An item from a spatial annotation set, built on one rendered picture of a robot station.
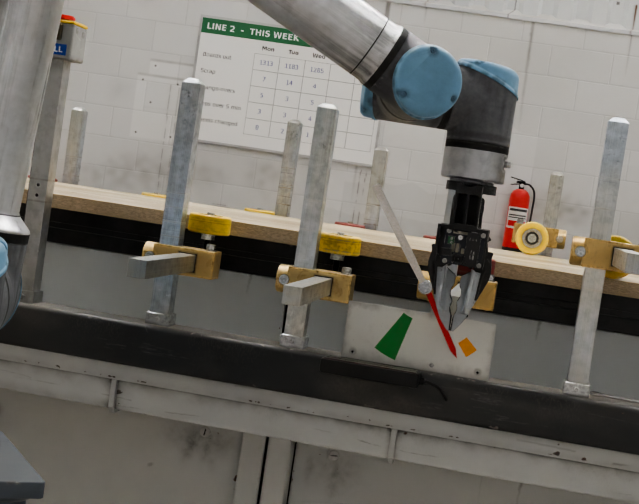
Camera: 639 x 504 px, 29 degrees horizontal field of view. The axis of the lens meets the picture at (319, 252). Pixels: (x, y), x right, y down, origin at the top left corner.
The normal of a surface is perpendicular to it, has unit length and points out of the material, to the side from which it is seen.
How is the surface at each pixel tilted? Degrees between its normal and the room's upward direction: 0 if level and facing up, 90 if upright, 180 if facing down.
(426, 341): 90
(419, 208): 90
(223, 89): 90
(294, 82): 90
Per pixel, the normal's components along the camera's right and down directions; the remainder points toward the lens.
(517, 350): -0.17, 0.03
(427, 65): 0.20, 0.11
